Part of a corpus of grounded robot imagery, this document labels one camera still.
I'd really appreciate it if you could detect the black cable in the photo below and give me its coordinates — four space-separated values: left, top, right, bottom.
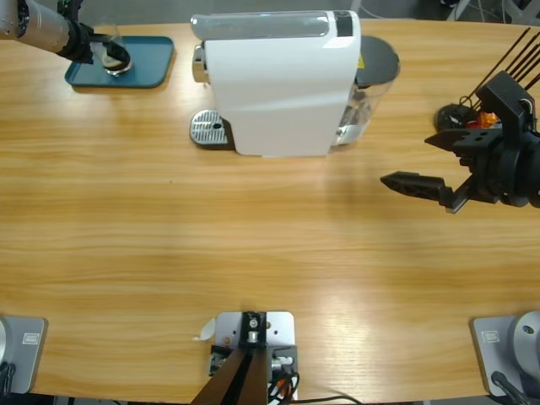
491 370 531 405
0 360 18 396
294 394 368 405

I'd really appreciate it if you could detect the coffee machine drip tray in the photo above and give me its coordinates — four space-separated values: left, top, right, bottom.
188 108 235 151

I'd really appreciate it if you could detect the clear glass cup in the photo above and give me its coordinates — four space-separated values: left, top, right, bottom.
97 24 135 78

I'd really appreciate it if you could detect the arm grey base plate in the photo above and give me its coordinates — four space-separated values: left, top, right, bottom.
470 310 540 397
0 315 49 394

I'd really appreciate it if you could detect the white paper tab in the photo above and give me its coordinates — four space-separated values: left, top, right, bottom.
192 316 217 342

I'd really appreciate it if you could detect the black capsule holder with rods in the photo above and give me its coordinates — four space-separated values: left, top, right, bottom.
434 27 540 132

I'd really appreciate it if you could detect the white mount block dark post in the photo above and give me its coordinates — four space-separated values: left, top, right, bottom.
189 310 300 405

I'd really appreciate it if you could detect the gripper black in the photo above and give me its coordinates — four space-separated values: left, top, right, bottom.
379 127 532 216
57 19 132 68

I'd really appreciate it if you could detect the clear water tank black lid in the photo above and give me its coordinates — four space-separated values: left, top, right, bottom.
332 35 402 147

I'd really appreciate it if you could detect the grey coffee machine lever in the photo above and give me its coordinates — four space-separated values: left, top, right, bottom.
190 11 334 42

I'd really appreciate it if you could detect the white capsule coffee machine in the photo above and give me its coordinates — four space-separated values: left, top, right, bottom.
190 10 363 159

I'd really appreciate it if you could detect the grey metal frame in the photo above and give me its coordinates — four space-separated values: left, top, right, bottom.
446 0 540 25

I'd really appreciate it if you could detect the teal plastic tray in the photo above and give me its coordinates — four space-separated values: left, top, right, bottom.
63 35 176 89

